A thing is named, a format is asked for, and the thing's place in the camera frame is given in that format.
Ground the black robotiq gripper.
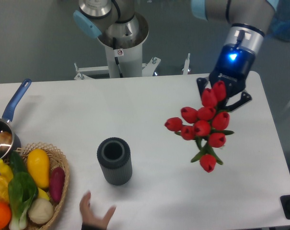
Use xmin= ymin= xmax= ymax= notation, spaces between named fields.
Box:
xmin=196 ymin=45 xmax=255 ymax=112

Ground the red tulip bouquet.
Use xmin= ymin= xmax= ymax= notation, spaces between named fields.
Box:
xmin=164 ymin=81 xmax=234 ymax=173

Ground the dark sleeve forearm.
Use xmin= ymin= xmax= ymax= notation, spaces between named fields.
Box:
xmin=81 ymin=223 xmax=107 ymax=230

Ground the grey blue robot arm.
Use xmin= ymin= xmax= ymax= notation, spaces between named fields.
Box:
xmin=73 ymin=0 xmax=278 ymax=111

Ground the dark grey ribbed vase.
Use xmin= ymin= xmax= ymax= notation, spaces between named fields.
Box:
xmin=97 ymin=137 xmax=133 ymax=186

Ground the person's hand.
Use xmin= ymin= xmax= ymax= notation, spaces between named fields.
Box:
xmin=79 ymin=191 xmax=116 ymax=230

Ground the blue translucent container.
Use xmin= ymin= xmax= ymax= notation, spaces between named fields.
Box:
xmin=270 ymin=0 xmax=290 ymax=42

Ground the woven wicker basket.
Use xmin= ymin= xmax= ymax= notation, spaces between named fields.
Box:
xmin=2 ymin=142 xmax=70 ymax=230

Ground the purple eggplant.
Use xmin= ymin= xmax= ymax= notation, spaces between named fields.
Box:
xmin=49 ymin=167 xmax=65 ymax=203

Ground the yellow squash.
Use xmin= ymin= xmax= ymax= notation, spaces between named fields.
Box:
xmin=27 ymin=149 xmax=50 ymax=190

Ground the green cucumber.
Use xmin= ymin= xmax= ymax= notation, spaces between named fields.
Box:
xmin=9 ymin=151 xmax=28 ymax=175

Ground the beige onion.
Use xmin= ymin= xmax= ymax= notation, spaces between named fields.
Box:
xmin=28 ymin=198 xmax=54 ymax=225

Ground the green bok choy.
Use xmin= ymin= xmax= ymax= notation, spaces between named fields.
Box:
xmin=7 ymin=171 xmax=39 ymax=230

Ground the brown bread roll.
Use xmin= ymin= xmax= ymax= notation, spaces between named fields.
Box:
xmin=0 ymin=131 xmax=12 ymax=152

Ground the yellow bell pepper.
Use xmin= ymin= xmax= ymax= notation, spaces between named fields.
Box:
xmin=0 ymin=159 xmax=13 ymax=204

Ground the orange fruit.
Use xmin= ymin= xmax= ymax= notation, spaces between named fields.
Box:
xmin=0 ymin=202 xmax=12 ymax=230

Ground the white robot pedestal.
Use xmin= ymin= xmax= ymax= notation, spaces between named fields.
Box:
xmin=73 ymin=11 xmax=191 ymax=81

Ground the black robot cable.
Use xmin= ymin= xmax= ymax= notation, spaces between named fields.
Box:
xmin=112 ymin=37 xmax=123 ymax=78

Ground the blue handled saucepan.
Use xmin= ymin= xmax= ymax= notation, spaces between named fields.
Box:
xmin=0 ymin=79 xmax=32 ymax=160

